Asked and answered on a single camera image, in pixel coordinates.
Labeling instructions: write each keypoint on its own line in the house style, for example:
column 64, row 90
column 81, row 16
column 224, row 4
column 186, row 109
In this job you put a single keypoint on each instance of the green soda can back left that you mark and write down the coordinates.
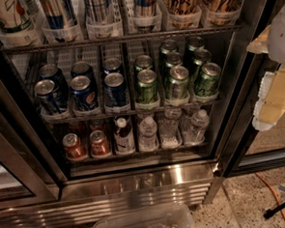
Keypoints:
column 143, row 62

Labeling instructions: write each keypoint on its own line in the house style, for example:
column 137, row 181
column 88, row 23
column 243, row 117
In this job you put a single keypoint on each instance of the blue pepsi can back left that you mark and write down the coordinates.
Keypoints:
column 53, row 73

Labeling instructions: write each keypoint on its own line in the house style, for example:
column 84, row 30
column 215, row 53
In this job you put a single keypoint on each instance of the red soda can front right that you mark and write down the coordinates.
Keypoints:
column 99, row 144

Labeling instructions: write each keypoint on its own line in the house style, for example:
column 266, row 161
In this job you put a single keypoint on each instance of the blue pepsi can front right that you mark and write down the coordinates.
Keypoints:
column 115, row 90

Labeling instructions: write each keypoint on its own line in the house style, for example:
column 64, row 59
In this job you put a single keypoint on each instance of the fridge glass door right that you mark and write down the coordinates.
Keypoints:
column 241, row 147

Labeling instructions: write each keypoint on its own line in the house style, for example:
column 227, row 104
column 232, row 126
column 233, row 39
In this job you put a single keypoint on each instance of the blue pepsi can front middle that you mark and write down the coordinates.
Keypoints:
column 85, row 93

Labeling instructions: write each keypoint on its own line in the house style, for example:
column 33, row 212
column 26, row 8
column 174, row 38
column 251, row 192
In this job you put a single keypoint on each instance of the blue pepsi can front left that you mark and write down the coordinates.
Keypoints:
column 51, row 97

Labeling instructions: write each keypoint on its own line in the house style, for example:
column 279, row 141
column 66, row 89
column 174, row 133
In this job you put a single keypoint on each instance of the fridge glass door left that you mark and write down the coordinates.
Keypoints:
column 26, row 180

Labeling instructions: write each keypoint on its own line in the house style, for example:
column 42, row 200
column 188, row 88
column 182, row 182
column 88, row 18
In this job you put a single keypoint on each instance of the green soda can front middle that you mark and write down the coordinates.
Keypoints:
column 176, row 83

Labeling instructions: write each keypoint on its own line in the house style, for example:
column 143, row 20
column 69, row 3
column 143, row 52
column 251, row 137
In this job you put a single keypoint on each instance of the red soda can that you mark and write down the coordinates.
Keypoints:
column 99, row 144
column 74, row 148

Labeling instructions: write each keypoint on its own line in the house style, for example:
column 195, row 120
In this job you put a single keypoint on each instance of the green soda can front right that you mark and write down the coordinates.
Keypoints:
column 206, row 82

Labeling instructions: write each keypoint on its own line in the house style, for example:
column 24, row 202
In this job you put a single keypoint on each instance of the green soda can rear middle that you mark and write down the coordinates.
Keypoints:
column 167, row 46

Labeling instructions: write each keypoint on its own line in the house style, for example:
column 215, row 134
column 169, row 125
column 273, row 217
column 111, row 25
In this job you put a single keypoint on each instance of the fridge glass door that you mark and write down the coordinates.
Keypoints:
column 26, row 180
column 241, row 147

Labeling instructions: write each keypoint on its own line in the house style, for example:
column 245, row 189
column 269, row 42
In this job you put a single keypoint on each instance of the black tripod leg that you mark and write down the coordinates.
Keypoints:
column 270, row 212

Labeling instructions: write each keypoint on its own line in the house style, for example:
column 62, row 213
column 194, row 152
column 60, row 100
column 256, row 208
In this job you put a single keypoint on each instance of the white tall can top left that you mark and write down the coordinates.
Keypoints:
column 13, row 17

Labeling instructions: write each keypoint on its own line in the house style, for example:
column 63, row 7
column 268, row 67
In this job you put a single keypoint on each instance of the clear plastic bin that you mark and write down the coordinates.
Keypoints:
column 164, row 216

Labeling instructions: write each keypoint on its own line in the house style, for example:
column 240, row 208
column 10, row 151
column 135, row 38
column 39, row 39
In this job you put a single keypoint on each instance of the silver striped tall can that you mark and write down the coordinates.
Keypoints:
column 99, row 12

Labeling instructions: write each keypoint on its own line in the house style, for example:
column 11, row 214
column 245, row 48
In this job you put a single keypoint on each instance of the blue pepsi can back middle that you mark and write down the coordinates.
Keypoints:
column 82, row 69

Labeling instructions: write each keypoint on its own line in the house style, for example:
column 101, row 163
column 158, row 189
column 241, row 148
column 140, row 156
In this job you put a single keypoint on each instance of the green soda can rear right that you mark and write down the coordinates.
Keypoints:
column 191, row 44

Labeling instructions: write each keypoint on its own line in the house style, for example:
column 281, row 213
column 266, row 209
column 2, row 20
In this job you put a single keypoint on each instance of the clear water bottle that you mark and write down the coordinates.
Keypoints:
column 168, row 127
column 195, row 126
column 147, row 139

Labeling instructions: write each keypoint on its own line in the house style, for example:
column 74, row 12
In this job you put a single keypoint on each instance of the blue silver tall can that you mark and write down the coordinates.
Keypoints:
column 59, row 13

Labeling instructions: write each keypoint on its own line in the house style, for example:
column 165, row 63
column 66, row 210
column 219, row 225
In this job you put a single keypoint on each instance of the brown juice bottle white cap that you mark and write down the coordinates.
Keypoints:
column 123, row 135

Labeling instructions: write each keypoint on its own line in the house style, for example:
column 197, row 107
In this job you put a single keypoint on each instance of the stainless steel fridge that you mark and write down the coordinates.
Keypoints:
column 93, row 189

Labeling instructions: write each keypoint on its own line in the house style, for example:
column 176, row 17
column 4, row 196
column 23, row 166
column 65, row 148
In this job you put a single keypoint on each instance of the blue pepsi can back right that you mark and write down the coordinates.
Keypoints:
column 112, row 65

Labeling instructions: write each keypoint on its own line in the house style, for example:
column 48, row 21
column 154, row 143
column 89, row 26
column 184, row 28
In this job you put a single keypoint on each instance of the red soda can front left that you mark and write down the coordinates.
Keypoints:
column 74, row 148

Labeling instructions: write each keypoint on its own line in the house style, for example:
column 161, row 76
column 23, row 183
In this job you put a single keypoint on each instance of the green soda can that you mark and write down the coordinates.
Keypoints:
column 143, row 62
column 146, row 87
column 201, row 56
column 167, row 46
column 206, row 82
column 176, row 83
column 191, row 44
column 172, row 59

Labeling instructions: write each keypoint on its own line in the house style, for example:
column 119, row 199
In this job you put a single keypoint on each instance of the green soda can front left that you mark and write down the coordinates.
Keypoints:
column 146, row 87

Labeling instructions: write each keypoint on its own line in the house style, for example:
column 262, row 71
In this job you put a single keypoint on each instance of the blue pepsi can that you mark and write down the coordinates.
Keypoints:
column 85, row 93
column 115, row 90
column 82, row 69
column 112, row 65
column 53, row 73
column 51, row 97

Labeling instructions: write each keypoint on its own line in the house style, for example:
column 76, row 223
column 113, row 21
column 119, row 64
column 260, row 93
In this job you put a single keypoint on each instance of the blue red bull can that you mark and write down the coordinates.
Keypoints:
column 144, row 8

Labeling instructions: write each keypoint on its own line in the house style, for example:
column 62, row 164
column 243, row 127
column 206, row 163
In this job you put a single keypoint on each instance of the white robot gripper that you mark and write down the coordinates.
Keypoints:
column 281, row 35

